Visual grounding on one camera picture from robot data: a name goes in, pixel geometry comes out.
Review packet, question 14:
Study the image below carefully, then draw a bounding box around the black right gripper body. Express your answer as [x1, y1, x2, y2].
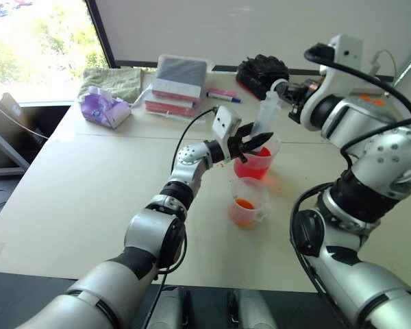
[287, 79, 319, 123]

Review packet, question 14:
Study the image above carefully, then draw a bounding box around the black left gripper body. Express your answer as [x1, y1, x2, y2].
[227, 134, 249, 164]

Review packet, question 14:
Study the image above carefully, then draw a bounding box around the translucent plastic syringe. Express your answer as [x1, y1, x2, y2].
[251, 79, 292, 138]

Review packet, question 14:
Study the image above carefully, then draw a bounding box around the large cup with red liquid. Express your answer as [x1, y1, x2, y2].
[233, 131, 282, 180]

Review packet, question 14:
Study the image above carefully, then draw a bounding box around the small cup with orange liquid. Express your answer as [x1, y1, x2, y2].
[229, 176, 272, 228]

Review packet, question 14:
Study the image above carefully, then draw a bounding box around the black fabric bundle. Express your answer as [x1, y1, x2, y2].
[235, 53, 291, 101]

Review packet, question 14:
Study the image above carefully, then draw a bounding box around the white pen with blue cap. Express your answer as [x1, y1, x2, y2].
[205, 91, 242, 103]

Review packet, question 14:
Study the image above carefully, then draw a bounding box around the pink marker pen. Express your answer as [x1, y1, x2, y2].
[208, 87, 238, 98]

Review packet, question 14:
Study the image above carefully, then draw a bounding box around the clear plastic case with books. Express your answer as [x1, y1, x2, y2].
[142, 53, 216, 118]

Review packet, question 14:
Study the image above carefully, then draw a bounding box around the purple tissue pack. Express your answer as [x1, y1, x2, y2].
[78, 85, 133, 130]

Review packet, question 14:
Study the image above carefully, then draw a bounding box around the green towel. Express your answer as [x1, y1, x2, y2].
[79, 66, 143, 104]

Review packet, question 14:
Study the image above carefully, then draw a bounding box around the grey metal stand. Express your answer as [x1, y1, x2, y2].
[0, 102, 31, 178]

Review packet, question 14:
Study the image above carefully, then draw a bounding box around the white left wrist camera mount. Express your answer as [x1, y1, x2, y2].
[211, 106, 242, 162]

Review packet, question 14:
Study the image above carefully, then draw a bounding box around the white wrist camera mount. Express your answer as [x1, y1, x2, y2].
[211, 106, 242, 162]
[300, 34, 364, 132]

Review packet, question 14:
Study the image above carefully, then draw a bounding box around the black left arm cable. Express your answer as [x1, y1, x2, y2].
[170, 107, 219, 179]

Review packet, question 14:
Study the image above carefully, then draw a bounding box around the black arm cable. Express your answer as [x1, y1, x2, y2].
[289, 42, 411, 329]
[170, 107, 219, 179]

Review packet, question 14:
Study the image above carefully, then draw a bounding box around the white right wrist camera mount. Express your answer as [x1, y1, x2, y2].
[300, 34, 364, 132]

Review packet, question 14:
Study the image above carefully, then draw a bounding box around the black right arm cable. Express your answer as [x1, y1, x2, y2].
[289, 42, 411, 329]

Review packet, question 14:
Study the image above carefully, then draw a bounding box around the white cable with plug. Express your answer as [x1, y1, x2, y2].
[370, 49, 399, 87]

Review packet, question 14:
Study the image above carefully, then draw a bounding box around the thin white cord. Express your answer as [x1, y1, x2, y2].
[129, 86, 155, 109]

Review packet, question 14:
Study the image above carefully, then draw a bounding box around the black window frame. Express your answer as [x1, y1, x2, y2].
[84, 0, 118, 69]

